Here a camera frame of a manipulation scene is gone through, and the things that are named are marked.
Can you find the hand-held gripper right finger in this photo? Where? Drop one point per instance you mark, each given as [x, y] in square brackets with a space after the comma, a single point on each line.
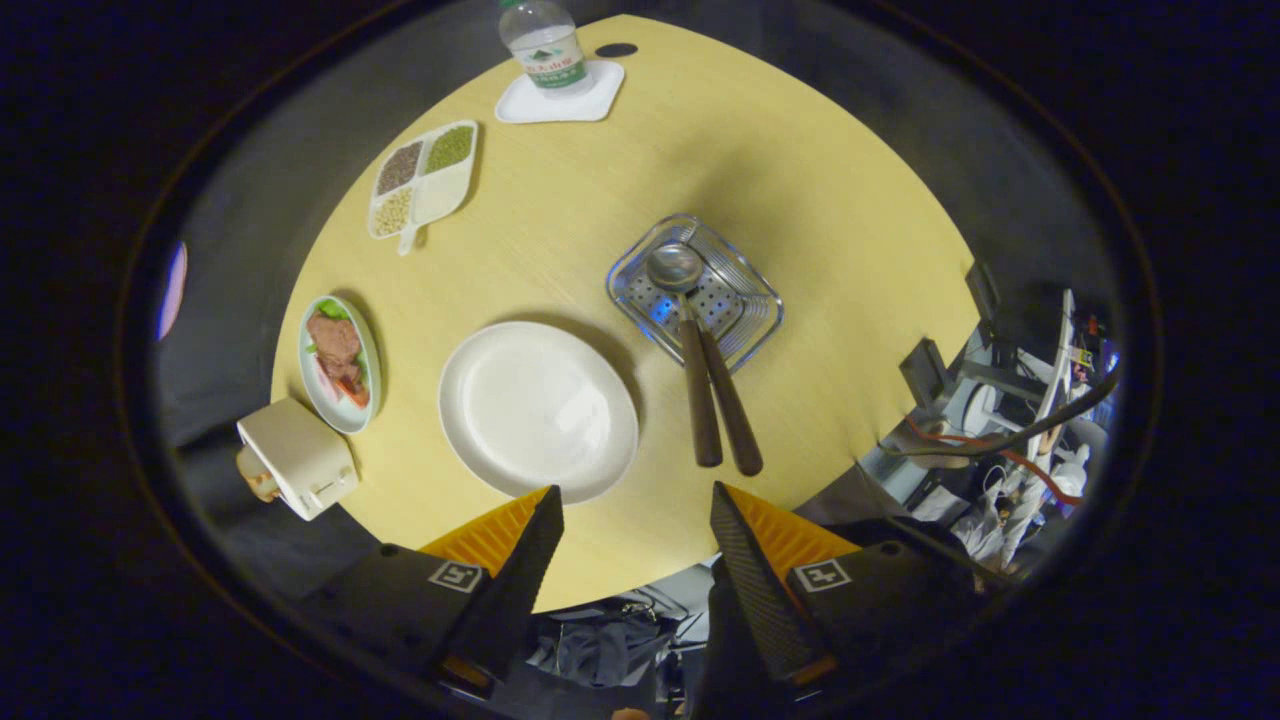
[765, 590]

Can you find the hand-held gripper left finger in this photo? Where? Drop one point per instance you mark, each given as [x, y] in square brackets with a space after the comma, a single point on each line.
[505, 600]

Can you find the dark grey cloth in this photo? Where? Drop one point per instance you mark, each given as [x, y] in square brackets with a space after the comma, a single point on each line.
[590, 650]

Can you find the round white plate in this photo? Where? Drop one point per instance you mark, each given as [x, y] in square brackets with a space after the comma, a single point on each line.
[540, 410]

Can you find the white toaster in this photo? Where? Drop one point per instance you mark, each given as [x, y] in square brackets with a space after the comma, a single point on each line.
[300, 455]

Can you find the pale green food plate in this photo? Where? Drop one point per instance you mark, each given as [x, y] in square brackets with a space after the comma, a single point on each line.
[320, 395]

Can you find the toast slice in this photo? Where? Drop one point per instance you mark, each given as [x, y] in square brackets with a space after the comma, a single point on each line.
[255, 478]

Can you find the clear perforated drainer basket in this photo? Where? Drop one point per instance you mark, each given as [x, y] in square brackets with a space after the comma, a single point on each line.
[745, 300]

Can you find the sliced meat serving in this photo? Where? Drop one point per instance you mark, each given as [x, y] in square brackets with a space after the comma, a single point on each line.
[337, 345]

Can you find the white upright stand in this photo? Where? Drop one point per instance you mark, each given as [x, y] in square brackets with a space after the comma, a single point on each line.
[1055, 370]

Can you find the white divided snack dish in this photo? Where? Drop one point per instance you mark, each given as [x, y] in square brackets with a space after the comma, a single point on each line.
[440, 195]

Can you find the white square coaster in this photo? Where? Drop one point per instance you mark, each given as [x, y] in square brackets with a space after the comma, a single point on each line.
[520, 108]

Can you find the clear plastic water bottle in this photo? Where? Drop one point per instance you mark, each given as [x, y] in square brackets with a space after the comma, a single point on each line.
[545, 45]

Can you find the black table bracket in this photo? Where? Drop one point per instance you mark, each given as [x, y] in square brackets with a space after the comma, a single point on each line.
[983, 290]
[925, 372]

